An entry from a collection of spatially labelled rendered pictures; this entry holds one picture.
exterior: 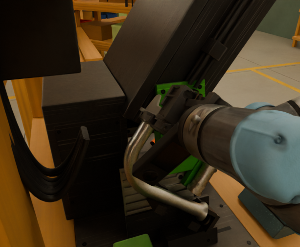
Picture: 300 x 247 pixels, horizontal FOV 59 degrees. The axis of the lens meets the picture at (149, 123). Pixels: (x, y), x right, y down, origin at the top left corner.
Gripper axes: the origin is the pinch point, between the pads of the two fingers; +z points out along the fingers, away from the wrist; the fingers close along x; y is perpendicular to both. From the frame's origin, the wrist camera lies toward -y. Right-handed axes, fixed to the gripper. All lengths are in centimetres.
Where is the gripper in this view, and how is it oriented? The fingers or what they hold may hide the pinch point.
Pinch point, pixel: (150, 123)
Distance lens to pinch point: 54.2
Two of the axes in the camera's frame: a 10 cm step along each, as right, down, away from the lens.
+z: -3.2, -1.4, 9.4
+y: 5.3, -8.5, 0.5
